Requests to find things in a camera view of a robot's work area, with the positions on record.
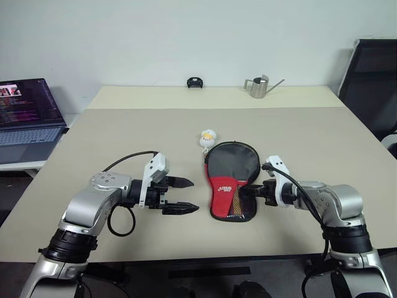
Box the open grey laptop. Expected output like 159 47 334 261
0 77 70 166

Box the black flat bar under table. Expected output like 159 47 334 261
167 266 252 279

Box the black table frame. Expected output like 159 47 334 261
83 247 331 285

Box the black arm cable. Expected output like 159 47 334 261
261 162 331 298
100 150 161 238

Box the white side desk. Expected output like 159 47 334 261
0 159 48 179

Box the steel watering can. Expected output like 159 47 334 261
243 74 286 99

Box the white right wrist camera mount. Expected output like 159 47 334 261
264 155 295 208

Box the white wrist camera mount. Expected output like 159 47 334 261
138 151 171 209
264 155 295 208

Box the black and red paddle case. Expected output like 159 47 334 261
204 140 261 224

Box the white yellow plush keychain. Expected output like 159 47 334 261
198 128 217 155

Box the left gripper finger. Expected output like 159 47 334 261
162 202 200 216
166 175 195 190

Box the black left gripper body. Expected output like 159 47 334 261
145 176 171 215

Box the black mesh office chair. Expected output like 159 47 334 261
337 38 397 142

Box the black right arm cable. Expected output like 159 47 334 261
261 162 331 298

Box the grey chair armrest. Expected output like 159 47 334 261
380 133 397 153

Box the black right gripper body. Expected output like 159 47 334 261
261 178 279 208

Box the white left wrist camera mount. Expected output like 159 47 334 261
138 151 171 209

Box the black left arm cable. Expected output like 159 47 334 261
100 150 161 238

